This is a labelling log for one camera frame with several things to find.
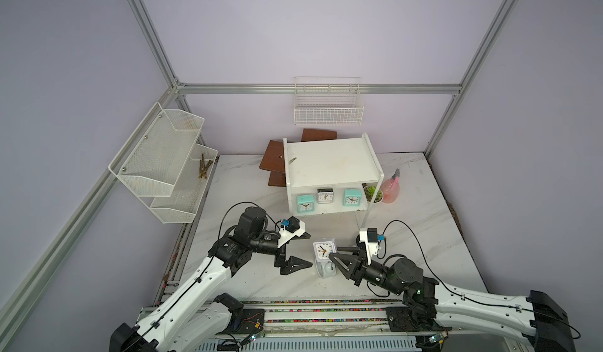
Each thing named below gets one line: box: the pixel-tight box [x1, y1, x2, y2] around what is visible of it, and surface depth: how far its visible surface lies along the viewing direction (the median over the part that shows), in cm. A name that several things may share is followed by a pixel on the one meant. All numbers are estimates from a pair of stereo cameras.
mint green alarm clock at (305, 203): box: [296, 194, 315, 213], surface depth 81 cm
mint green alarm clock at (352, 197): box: [343, 188, 362, 207], surface depth 83 cm
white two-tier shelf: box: [282, 132, 385, 228], surface depth 76 cm
